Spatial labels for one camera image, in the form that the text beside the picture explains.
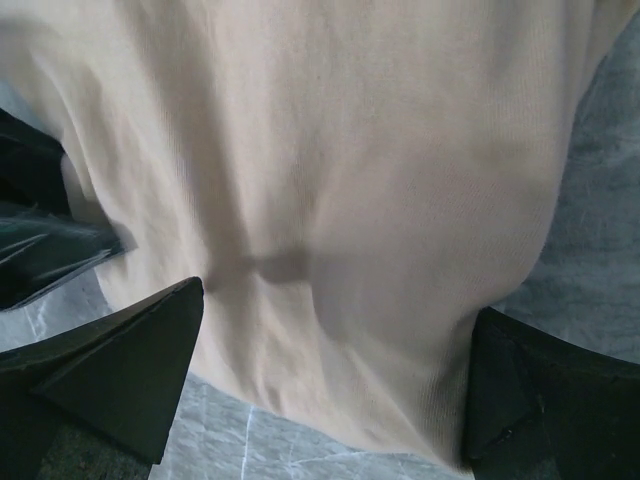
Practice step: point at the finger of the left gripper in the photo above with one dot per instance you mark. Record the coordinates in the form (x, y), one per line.
(41, 252)
(31, 172)

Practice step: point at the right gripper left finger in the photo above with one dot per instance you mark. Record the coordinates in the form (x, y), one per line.
(98, 401)

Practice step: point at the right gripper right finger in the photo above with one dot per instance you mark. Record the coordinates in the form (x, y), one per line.
(541, 408)

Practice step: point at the beige t-shirt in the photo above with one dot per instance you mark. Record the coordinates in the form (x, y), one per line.
(351, 180)

